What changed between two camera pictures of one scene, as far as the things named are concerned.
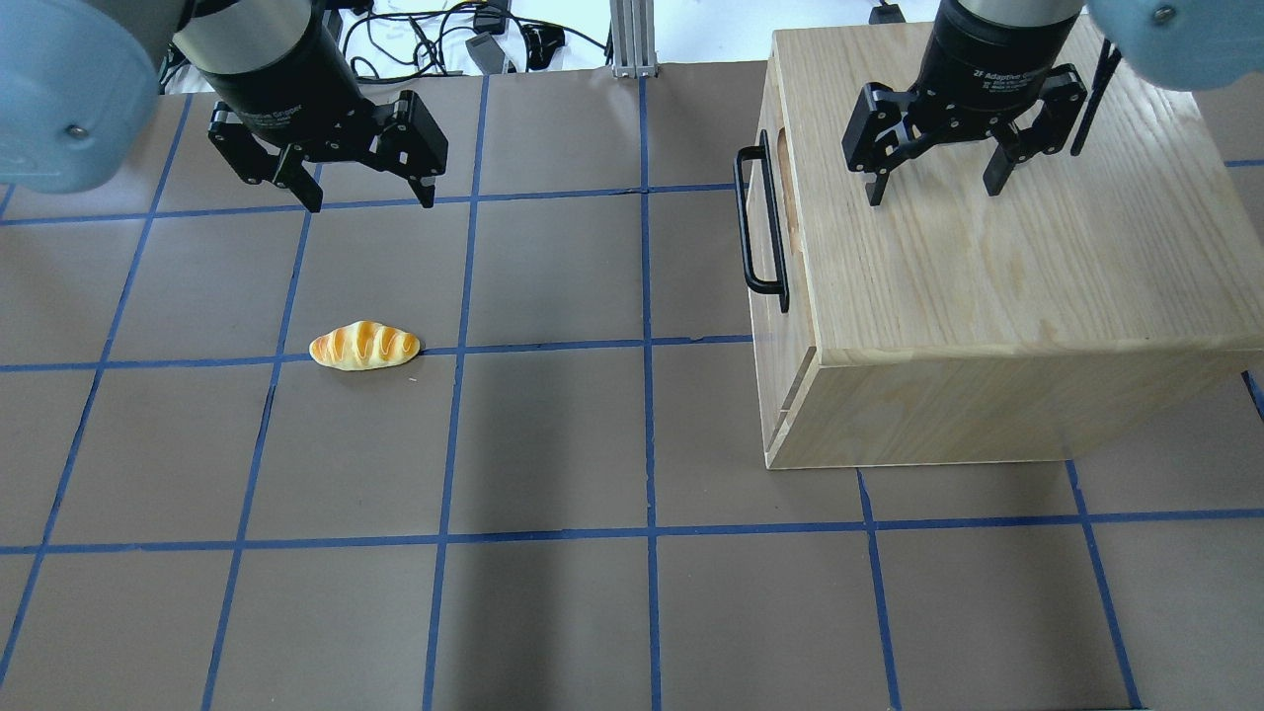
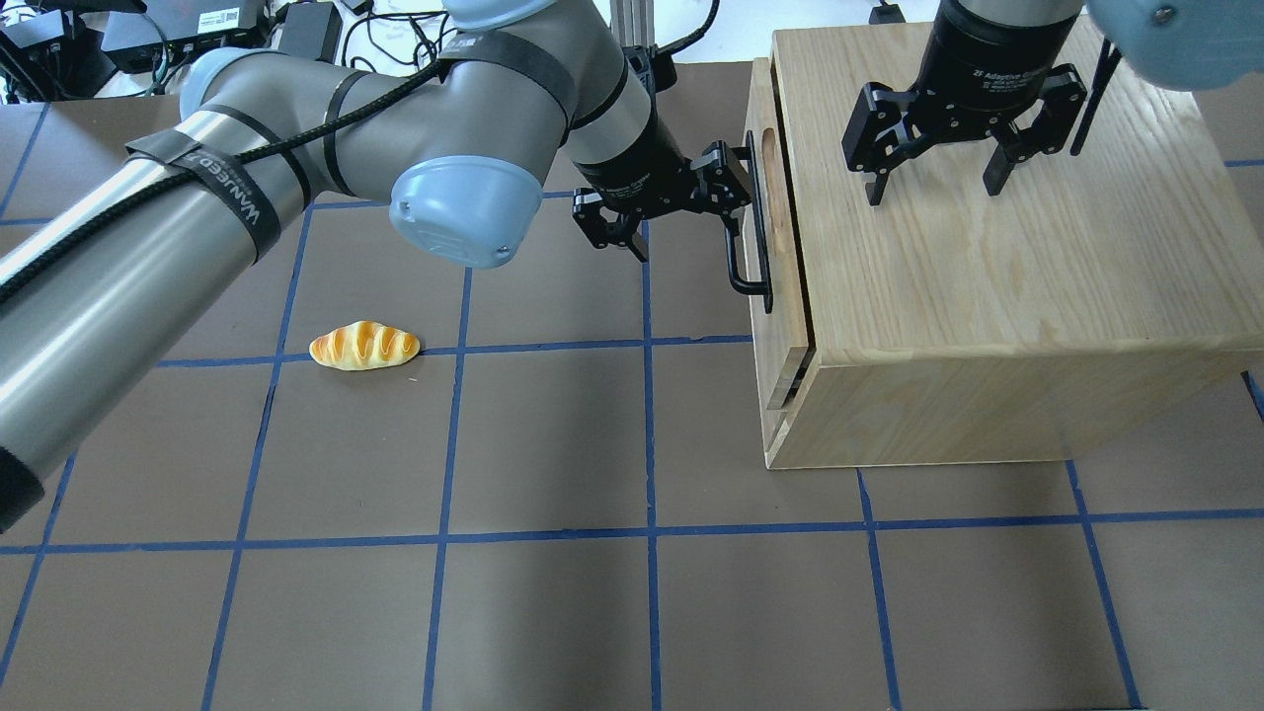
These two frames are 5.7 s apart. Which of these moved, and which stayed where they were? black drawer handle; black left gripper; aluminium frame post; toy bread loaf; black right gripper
Moved: black left gripper; black drawer handle
Stayed: toy bread loaf; aluminium frame post; black right gripper
